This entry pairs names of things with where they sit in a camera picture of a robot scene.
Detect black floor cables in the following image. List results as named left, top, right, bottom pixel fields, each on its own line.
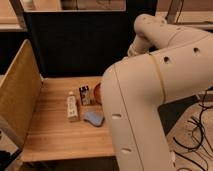
left=172, top=89, right=213, bottom=171

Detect black back panel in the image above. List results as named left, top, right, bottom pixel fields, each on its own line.
left=24, top=0, right=158, bottom=77

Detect orange bowl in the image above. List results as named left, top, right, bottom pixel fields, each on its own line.
left=93, top=83, right=102, bottom=105

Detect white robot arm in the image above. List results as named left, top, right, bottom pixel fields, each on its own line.
left=101, top=14, right=213, bottom=171

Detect wooden left side panel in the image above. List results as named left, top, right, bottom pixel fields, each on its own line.
left=0, top=40, right=42, bottom=149

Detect blue grey cloth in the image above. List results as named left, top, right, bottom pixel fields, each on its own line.
left=84, top=111, right=104, bottom=127

